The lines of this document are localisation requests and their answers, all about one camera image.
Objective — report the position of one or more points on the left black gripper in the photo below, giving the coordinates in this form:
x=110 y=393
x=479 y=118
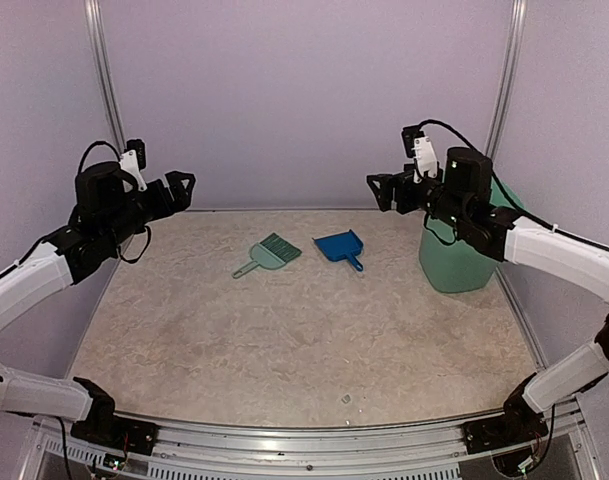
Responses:
x=165 y=206

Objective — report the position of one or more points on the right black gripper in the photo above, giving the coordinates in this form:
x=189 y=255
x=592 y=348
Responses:
x=388 y=181

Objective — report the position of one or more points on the blue plastic dustpan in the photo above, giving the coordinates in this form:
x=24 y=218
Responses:
x=342 y=246

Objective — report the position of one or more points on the green hand brush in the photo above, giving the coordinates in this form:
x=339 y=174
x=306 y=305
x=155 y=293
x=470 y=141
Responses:
x=272 y=253

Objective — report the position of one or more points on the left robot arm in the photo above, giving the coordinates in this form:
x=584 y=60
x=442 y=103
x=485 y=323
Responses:
x=113 y=203

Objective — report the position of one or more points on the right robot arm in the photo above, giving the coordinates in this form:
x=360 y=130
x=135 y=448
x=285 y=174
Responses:
x=459 y=196

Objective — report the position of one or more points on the green plastic waste bin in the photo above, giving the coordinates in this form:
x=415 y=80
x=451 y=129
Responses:
x=452 y=266

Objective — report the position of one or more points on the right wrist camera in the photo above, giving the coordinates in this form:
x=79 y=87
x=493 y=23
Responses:
x=419 y=150

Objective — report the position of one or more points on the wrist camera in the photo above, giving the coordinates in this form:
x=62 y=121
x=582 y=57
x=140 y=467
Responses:
x=419 y=150
x=134 y=160

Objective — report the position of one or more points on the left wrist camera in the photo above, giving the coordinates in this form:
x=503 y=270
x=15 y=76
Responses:
x=134 y=160

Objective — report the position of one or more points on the left aluminium frame post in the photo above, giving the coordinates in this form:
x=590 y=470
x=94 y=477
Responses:
x=94 y=22

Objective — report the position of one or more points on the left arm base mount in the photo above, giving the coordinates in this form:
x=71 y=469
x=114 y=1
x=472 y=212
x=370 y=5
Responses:
x=103 y=427

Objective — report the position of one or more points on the aluminium front rail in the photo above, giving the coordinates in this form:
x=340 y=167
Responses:
x=187 y=450

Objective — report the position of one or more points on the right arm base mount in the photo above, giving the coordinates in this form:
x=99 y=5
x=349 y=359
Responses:
x=501 y=431

